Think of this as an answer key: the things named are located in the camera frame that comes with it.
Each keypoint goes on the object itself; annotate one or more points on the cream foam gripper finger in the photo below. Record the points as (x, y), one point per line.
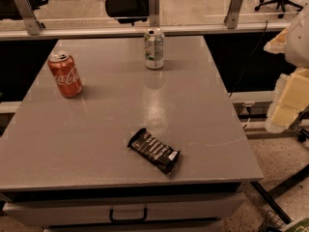
(291, 90)

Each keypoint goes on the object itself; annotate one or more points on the black rxbar chocolate bar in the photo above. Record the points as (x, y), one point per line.
(156, 152)

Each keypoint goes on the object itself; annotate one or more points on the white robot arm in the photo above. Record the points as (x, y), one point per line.
(299, 30)

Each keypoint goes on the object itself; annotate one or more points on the white green 7up can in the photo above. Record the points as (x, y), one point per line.
(153, 48)

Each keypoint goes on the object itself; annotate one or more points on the red coca-cola can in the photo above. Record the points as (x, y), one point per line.
(65, 73)

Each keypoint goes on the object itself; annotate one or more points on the black office chair right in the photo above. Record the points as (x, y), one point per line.
(280, 4)

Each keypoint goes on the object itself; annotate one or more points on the grey cabinet drawer front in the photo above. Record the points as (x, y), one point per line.
(125, 209)

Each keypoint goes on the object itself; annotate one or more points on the black office chair centre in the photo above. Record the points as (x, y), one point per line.
(128, 11)

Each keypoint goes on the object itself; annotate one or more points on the metal bracket right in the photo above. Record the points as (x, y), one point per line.
(232, 17)

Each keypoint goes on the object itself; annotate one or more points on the metal bracket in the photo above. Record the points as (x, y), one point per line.
(31, 23)
(154, 13)
(232, 17)

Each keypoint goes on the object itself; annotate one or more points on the black wire basket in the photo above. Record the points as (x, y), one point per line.
(271, 223)

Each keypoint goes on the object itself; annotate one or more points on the metal bracket centre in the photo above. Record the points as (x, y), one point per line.
(154, 13)

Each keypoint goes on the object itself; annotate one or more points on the black drawer handle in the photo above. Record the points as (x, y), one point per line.
(128, 216)

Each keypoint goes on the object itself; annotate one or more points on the metal bracket left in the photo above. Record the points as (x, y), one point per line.
(31, 23)

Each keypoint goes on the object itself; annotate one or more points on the grey window rail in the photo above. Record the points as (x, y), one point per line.
(127, 32)

